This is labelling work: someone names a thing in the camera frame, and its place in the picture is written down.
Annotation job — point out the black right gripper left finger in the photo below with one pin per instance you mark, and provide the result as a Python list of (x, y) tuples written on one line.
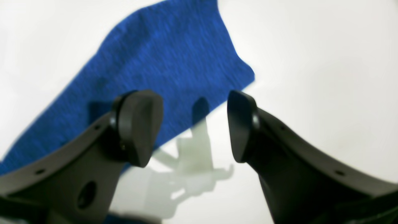
[(76, 183)]

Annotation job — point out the blue long-sleeve shirt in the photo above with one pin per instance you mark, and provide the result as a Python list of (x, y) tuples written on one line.
[(180, 49)]

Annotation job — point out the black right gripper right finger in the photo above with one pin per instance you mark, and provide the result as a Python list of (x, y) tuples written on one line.
[(301, 184)]

